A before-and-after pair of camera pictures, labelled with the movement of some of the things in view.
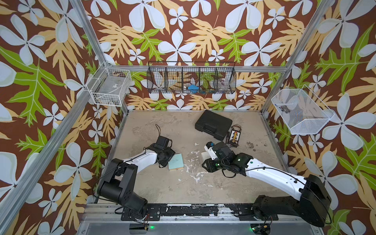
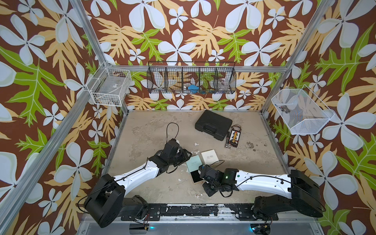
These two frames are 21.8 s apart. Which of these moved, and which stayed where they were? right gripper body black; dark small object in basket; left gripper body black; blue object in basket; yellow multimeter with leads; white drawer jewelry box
Moved: left gripper body black; right gripper body black
Stayed: yellow multimeter with leads; white drawer jewelry box; blue object in basket; dark small object in basket
